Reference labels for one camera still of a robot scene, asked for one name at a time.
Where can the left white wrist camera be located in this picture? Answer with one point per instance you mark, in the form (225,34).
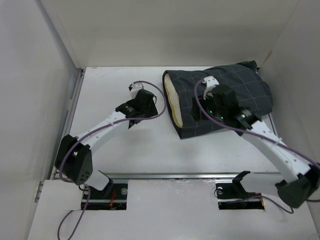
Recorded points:
(135,87)

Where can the dark plaid pillowcase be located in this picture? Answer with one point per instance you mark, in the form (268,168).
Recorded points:
(253,94)

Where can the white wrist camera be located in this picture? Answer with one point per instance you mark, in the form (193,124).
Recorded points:
(209,83)
(135,87)

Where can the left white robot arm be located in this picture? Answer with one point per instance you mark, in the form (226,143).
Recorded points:
(75,154)

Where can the cream pillow with yellow edge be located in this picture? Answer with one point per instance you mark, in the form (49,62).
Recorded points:
(174,101)

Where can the left aluminium rail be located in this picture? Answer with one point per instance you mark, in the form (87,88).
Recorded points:
(64,139)

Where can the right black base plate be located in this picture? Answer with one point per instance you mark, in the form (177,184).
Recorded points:
(232,196)

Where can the front aluminium rail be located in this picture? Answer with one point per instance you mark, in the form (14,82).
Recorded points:
(172,176)

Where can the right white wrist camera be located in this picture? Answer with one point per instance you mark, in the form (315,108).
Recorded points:
(209,83)

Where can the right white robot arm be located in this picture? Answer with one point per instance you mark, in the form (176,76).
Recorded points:
(299,176)

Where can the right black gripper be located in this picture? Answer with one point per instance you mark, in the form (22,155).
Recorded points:
(202,102)

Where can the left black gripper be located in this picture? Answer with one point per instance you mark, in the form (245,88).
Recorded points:
(151,112)

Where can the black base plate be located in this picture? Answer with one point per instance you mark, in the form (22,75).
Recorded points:
(232,196)
(116,200)

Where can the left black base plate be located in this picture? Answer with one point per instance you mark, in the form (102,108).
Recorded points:
(116,200)

